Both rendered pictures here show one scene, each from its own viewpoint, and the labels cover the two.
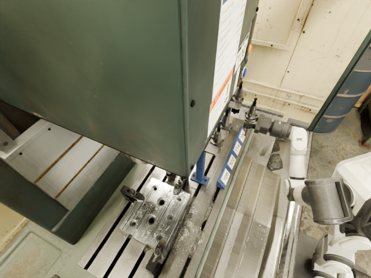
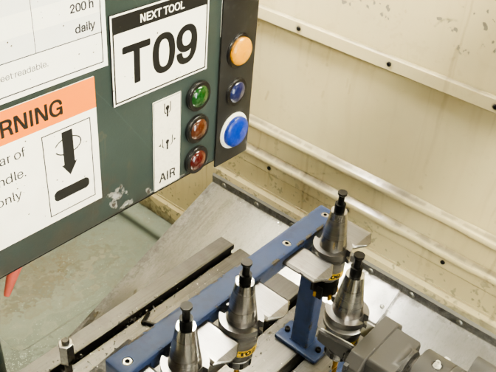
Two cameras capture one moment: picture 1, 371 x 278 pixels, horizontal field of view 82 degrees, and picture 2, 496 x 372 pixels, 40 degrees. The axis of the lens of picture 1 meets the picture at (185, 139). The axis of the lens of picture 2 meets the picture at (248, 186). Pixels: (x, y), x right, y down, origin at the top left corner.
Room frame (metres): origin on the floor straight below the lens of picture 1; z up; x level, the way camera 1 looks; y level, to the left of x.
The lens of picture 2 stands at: (0.08, -0.31, 1.92)
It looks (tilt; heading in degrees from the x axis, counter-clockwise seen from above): 36 degrees down; 11
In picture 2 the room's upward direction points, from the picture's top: 5 degrees clockwise
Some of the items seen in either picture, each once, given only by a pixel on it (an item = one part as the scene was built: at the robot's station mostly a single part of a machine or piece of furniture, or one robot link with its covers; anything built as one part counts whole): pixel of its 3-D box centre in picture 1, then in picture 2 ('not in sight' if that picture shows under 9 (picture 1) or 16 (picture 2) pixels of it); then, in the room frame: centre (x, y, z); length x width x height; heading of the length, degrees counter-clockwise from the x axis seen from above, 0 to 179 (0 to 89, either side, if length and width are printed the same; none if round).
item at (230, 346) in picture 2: (221, 133); (213, 345); (0.68, -0.17, 1.21); 0.07 x 0.05 x 0.01; 63
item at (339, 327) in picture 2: (250, 116); (345, 315); (0.78, -0.34, 1.22); 0.06 x 0.06 x 0.03
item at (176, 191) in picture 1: (180, 185); not in sight; (0.53, 0.03, 0.97); 0.13 x 0.03 x 0.15; 153
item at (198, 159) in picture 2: not in sight; (197, 159); (0.56, -0.17, 1.58); 0.02 x 0.01 x 0.02; 153
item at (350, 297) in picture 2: (252, 109); (350, 291); (0.78, -0.34, 1.26); 0.04 x 0.04 x 0.07
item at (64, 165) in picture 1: (80, 150); not in sight; (0.64, 0.52, 1.16); 0.48 x 0.05 x 0.51; 153
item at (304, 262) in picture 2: (234, 105); (311, 266); (0.87, -0.27, 1.21); 0.07 x 0.05 x 0.01; 63
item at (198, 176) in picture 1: (200, 164); not in sight; (0.60, -0.07, 1.05); 0.10 x 0.05 x 0.30; 63
